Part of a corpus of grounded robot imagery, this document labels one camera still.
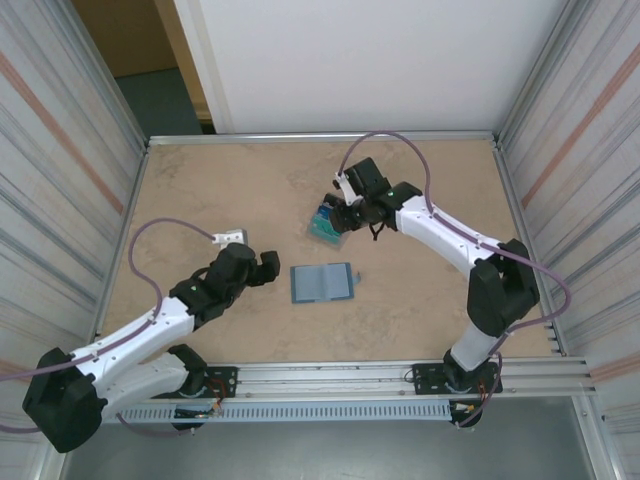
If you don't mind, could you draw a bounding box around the teal leather card holder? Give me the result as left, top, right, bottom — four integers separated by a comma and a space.
289, 262, 364, 305

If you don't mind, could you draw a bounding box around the green card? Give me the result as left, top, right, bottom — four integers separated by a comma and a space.
309, 218, 344, 244

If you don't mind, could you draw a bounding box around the grey metal shelf plate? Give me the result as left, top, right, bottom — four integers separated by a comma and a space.
59, 397, 604, 480

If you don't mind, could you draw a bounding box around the brown wooden door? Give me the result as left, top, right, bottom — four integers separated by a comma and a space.
72, 0, 211, 124

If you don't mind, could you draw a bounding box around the aluminium table end rail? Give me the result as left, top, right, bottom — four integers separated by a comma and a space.
146, 130, 501, 149

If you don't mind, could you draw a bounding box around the aluminium table side rail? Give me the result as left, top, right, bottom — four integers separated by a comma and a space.
492, 142, 571, 357
92, 142, 152, 346

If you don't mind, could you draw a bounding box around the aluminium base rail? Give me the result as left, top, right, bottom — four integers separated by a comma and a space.
102, 355, 597, 401

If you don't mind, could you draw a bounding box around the grey slotted cable duct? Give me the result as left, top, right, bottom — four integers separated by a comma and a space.
102, 402, 455, 425

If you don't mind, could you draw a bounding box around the aluminium frame post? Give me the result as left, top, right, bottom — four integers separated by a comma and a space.
49, 0, 151, 146
498, 0, 594, 141

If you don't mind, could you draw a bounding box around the white door frame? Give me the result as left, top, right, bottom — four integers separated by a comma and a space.
172, 0, 235, 135

